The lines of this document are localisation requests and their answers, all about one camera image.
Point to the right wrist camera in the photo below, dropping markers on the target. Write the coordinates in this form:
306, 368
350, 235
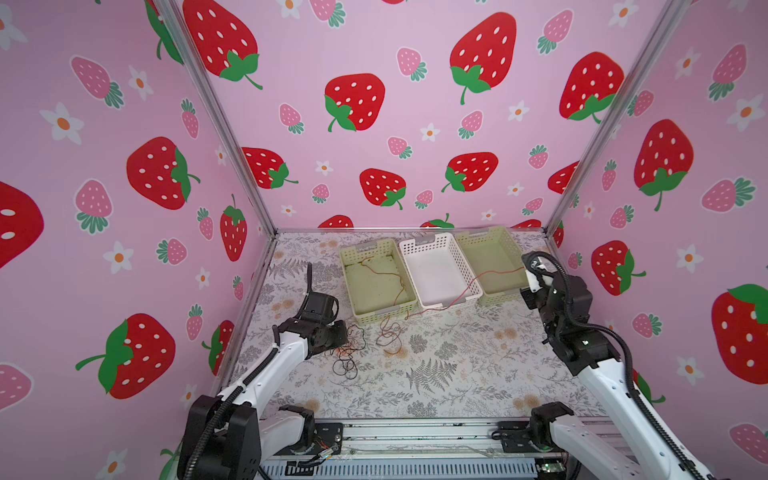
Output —
537, 274

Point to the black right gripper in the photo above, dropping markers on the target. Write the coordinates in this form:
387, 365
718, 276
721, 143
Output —
527, 295

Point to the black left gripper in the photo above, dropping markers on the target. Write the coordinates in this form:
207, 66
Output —
342, 334

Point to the green perforated basket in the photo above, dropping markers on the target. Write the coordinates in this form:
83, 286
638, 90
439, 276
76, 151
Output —
496, 258
377, 281

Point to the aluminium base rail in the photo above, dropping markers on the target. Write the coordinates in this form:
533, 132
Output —
425, 449

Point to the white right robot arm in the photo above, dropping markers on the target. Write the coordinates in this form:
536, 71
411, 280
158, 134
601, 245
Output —
602, 362

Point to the left green perforated basket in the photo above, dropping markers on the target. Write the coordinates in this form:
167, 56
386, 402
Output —
377, 281

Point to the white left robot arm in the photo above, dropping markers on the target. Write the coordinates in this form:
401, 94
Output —
258, 384

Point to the right green perforated basket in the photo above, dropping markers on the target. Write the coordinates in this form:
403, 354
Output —
496, 258

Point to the white perforated basket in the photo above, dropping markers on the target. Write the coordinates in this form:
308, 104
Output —
439, 271

